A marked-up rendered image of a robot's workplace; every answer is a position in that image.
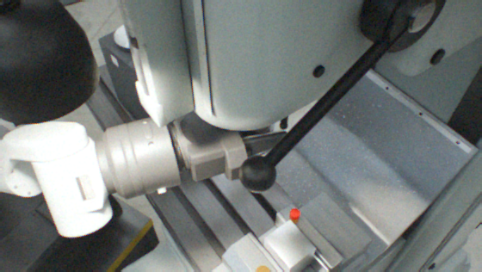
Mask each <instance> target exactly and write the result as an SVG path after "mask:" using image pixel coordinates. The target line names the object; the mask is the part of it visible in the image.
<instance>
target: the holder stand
mask: <svg viewBox="0 0 482 272"><path fill-rule="evenodd" d="M99 43H100V48H101V50H102V54H103V56H104V60H105V63H106V65H107V67H108V73H109V75H110V77H111V79H112V82H113V86H114V90H115V92H116V94H117V99H118V101H119V102H120V103H121V104H122V105H123V106H124V107H125V108H126V109H128V110H129V111H130V112H131V113H132V114H133V115H134V116H135V117H136V118H137V119H138V120H141V119H147V118H151V116H150V115H149V114H148V113H147V112H146V109H145V108H144V107H143V106H142V103H141V101H140V98H139V93H138V91H137V86H136V83H137V82H138V81H139V80H138V74H137V72H136V68H135V66H134V63H133V55H132V53H131V50H130V47H129V44H128V38H127V35H126V31H125V29H124V25H122V26H121V27H120V28H118V29H117V30H115V31H114V32H112V33H110V34H108V35H105V36H103V37H101V38H100V39H99Z"/></svg>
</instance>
